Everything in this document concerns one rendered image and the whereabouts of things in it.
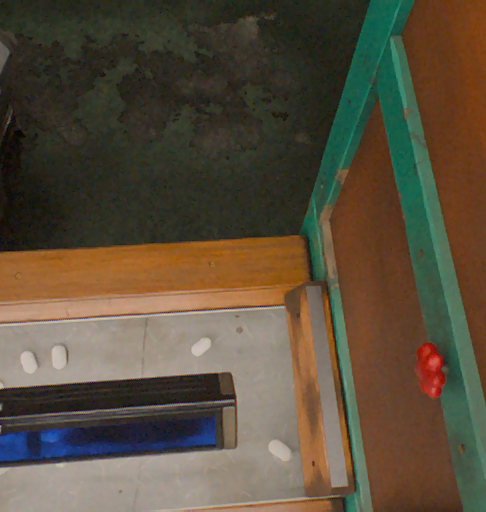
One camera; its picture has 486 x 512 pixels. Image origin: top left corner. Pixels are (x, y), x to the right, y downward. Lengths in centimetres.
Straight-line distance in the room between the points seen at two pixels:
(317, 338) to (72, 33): 171
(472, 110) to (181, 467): 69
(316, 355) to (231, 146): 125
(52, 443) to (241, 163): 148
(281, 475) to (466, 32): 69
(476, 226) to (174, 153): 162
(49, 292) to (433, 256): 68
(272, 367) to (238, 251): 20
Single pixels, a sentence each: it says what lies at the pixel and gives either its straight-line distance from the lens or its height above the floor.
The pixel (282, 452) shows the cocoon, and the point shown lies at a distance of 97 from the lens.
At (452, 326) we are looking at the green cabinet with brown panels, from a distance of 51.
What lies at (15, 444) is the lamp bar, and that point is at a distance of 67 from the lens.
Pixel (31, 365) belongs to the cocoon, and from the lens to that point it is 103.
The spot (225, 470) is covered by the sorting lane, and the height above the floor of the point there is 74.
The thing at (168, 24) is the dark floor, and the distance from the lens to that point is 236.
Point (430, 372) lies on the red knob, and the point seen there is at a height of 125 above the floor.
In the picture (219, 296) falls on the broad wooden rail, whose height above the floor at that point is 76.
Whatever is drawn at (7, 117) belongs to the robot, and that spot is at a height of 26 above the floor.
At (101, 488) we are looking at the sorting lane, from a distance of 100.
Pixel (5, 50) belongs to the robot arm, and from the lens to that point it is 85.
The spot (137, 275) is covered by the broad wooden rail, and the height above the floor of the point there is 76.
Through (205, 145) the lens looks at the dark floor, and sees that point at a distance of 205.
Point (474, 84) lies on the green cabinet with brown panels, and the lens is 49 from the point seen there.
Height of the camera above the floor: 172
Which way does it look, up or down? 67 degrees down
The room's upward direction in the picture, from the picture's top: 6 degrees clockwise
